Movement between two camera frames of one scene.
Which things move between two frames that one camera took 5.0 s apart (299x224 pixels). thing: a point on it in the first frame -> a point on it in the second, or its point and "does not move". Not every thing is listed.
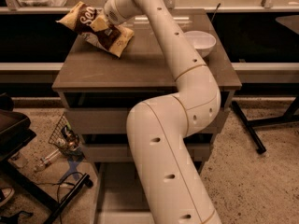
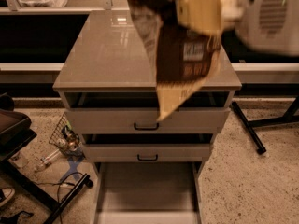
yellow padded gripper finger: x=99 y=24 -> x=202 y=11
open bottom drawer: x=120 y=194 does not move
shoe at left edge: x=6 y=194 does not move
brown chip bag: x=113 y=41 -> x=181 y=59
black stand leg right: x=291 y=116 does not move
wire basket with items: x=67 y=139 does not move
